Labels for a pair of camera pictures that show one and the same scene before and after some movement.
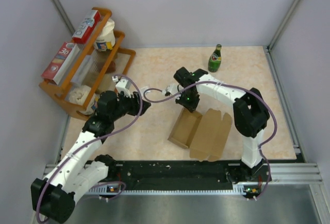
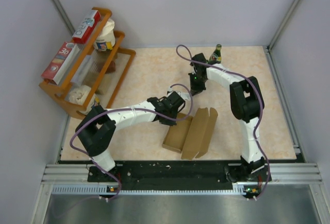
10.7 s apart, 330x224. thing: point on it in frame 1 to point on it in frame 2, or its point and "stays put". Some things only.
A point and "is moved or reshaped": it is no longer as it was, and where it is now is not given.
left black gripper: (134, 102) to (167, 123)
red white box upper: (86, 27) stays put
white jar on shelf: (106, 39) stays put
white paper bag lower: (79, 94) stays put
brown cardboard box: (206, 136) is moved or reshaped
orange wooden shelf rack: (97, 72) stays put
